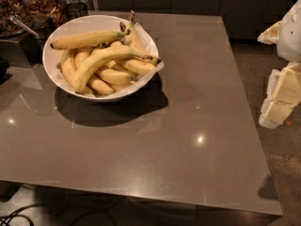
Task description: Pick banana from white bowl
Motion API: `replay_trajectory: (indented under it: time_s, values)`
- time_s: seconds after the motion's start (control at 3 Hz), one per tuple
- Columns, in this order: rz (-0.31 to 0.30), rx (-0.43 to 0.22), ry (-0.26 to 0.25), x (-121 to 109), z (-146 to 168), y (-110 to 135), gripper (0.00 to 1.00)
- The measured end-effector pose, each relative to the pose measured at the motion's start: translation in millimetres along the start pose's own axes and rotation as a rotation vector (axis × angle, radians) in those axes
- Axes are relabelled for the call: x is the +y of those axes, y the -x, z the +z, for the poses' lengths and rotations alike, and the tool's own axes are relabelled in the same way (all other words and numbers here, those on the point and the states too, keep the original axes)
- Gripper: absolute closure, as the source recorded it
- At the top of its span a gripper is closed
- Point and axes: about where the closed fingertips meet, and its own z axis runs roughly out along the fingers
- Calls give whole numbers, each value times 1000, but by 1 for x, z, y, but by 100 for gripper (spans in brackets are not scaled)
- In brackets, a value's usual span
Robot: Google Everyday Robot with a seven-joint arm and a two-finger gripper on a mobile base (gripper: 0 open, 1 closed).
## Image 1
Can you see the dark cabinet fronts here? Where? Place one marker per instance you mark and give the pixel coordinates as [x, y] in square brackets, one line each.
[243, 19]

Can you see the white ceramic bowl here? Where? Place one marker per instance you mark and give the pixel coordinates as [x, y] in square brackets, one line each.
[87, 24]

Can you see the right lower yellow banana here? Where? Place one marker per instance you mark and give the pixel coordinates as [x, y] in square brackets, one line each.
[137, 66]

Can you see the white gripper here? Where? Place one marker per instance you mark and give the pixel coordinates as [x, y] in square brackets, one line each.
[290, 35]

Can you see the upright yellow banana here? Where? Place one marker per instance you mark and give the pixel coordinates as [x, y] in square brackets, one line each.
[135, 42]

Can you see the black mesh cup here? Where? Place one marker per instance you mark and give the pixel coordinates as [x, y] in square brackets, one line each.
[76, 10]

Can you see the left yellow banana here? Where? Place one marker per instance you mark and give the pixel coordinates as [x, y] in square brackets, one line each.
[67, 65]

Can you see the curved front yellow banana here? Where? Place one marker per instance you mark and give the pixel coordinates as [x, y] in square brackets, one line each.
[98, 59]

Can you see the metal scoop spoon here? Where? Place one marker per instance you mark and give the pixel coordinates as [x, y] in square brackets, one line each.
[16, 20]

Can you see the tray of brown snacks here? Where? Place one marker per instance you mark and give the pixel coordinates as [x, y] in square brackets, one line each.
[53, 9]

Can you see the middle lower yellow banana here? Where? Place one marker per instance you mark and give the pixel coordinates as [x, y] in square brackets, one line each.
[113, 77]

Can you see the bottom yellow banana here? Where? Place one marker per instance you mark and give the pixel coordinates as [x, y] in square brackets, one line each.
[99, 85]

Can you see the top long yellow banana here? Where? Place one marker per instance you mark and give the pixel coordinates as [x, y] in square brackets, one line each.
[87, 39]

